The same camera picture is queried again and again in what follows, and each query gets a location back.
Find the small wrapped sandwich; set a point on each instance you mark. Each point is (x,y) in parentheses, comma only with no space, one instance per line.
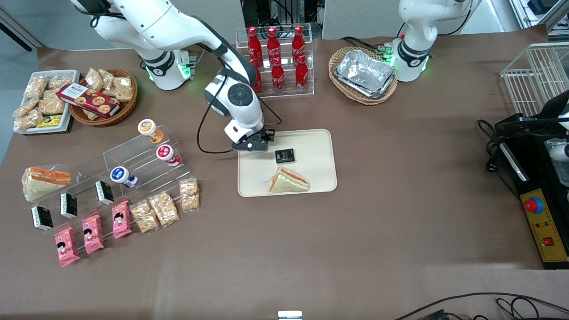
(288,182)

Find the clear acrylic snack stand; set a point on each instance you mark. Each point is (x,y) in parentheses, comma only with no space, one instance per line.
(84,175)

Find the blue gum bottle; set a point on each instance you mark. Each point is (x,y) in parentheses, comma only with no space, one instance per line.
(122,175)

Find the red gum bottle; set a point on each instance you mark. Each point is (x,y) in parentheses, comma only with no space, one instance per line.
(167,154)

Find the black equipment rack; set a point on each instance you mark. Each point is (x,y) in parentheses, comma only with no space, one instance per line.
(284,9)

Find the white plastic bin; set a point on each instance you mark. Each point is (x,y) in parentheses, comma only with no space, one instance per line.
(66,73)

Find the clear acrylic bottle rack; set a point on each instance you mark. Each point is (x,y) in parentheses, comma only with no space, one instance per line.
(289,94)

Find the red cookie box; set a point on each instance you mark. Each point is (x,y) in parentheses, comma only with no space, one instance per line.
(89,99)

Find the small silver bracket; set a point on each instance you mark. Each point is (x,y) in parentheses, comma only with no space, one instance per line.
(290,314)

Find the red emergency stop button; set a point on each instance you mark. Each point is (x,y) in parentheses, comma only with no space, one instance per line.
(532,205)

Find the clear snack bag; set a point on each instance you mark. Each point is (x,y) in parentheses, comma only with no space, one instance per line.
(94,78)
(35,86)
(107,78)
(122,89)
(29,120)
(26,106)
(51,106)
(60,82)
(90,114)

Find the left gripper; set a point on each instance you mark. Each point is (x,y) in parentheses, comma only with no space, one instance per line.
(554,106)

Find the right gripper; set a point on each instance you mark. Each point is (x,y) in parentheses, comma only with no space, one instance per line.
(268,134)

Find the clear cracker bag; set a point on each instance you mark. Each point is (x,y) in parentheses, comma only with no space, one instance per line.
(144,217)
(163,208)
(189,194)

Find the yellow snack pack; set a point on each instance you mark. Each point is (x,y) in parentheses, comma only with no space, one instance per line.
(49,121)

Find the red cola bottle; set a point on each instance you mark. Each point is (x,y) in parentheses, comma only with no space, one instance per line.
(298,42)
(258,82)
(254,42)
(273,43)
(278,78)
(302,75)

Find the pink snack pack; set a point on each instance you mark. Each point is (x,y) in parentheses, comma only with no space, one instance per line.
(121,219)
(66,247)
(92,234)

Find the black yellow control box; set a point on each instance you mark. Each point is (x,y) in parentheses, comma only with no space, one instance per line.
(540,231)

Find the beige serving tray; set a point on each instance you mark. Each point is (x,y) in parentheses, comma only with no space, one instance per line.
(311,146)

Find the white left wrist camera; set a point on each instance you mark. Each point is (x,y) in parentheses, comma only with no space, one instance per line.
(560,152)

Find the black box with gold print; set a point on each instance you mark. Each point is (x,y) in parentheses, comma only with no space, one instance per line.
(284,155)

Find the large wrapped sandwich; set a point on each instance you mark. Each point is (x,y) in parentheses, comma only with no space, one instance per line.
(46,181)

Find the small black box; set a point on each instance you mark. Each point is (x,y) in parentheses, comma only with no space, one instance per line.
(42,218)
(69,205)
(105,192)

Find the clear acrylic gum stand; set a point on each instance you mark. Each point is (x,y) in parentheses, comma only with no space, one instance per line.
(146,171)

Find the brown wicker basket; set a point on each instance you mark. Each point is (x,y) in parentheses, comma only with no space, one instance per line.
(124,109)

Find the grey metal shelf frame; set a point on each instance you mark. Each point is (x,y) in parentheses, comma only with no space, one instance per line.
(555,20)

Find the light wicker basket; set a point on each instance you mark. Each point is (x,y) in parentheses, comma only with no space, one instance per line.
(342,84)

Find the orange gum bottle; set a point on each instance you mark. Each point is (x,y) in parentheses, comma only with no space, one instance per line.
(148,129)

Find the aluminium foil tray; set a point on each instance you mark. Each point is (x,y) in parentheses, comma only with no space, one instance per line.
(365,73)

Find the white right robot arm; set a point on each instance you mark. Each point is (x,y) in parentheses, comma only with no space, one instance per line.
(155,22)

